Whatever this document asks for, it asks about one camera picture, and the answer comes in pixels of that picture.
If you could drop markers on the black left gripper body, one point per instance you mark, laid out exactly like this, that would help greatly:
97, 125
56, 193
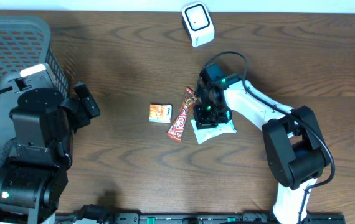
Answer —
78, 117

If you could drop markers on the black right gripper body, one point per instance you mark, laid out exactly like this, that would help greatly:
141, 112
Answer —
208, 114

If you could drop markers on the teal snack packet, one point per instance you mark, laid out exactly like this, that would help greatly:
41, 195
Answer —
203, 135

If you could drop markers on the red Top chocolate bar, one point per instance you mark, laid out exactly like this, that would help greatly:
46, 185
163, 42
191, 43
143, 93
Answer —
177, 128

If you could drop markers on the orange tissue packet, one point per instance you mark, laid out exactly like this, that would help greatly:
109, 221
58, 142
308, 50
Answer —
160, 113

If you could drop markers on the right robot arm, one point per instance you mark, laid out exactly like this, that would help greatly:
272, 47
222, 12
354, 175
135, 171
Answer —
294, 145

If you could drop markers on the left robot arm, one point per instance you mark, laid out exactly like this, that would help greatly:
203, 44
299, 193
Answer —
37, 124

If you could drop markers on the white barcode scanner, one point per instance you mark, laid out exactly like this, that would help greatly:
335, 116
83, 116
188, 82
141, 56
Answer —
198, 24

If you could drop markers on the grey plastic mesh basket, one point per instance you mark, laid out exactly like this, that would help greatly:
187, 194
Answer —
24, 43

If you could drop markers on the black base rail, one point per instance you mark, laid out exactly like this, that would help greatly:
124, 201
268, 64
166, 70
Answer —
99, 215

